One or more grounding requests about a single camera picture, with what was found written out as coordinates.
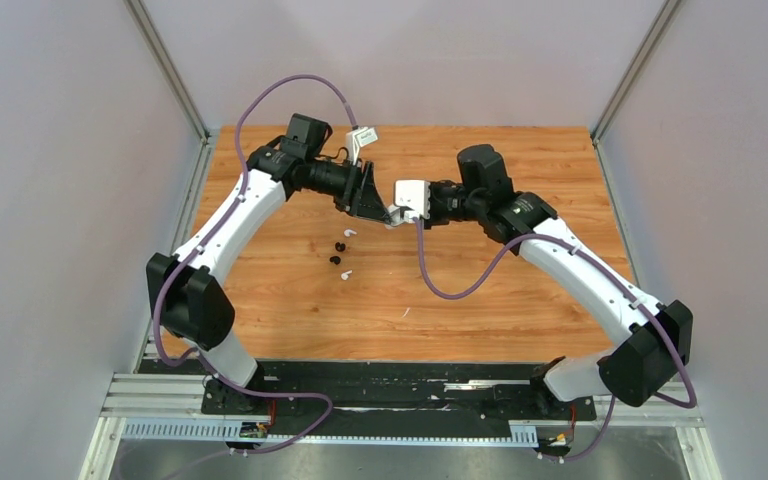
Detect slotted cable duct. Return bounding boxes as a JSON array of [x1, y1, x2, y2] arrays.
[[122, 411, 538, 447]]

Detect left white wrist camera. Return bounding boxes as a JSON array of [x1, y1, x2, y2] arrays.
[[345, 126, 378, 164]]

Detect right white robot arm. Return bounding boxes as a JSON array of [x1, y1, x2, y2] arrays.
[[420, 144, 698, 418]]

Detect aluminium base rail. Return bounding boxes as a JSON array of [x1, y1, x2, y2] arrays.
[[78, 373, 205, 479]]

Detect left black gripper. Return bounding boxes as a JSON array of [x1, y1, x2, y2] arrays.
[[305, 156, 391, 224]]

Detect left aluminium frame post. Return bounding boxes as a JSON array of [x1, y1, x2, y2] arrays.
[[125, 0, 216, 167]]

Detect white earbud charging case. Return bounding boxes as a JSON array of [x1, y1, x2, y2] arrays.
[[385, 205, 405, 229]]

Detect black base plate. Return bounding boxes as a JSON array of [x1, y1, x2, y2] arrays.
[[138, 358, 617, 440]]

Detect right aluminium frame post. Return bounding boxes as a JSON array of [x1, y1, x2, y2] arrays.
[[590, 0, 685, 146]]

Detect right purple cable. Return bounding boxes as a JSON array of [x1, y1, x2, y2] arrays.
[[414, 218, 698, 464]]

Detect aluminium frame post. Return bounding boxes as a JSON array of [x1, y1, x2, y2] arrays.
[[590, 0, 685, 146], [125, 0, 216, 167]]

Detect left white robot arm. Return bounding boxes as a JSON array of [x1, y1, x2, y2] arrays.
[[146, 114, 389, 413]]

